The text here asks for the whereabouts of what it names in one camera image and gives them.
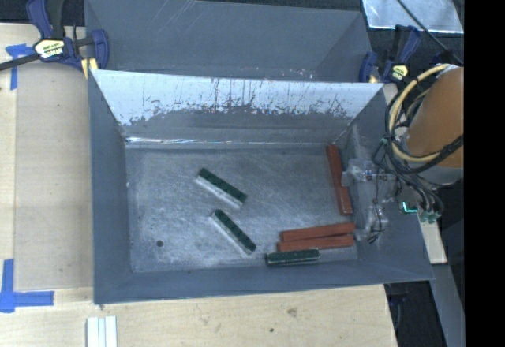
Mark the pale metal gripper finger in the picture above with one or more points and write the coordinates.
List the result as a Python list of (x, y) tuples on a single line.
[(372, 221), (361, 174)]

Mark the dark green flat block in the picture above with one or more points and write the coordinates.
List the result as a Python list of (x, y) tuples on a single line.
[(234, 231), (223, 185), (292, 257)]

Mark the grey metal bin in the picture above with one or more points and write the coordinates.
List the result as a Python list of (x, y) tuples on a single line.
[(221, 42)]

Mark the red-brown flat block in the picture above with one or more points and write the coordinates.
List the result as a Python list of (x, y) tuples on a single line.
[(335, 164), (317, 230), (315, 243)]

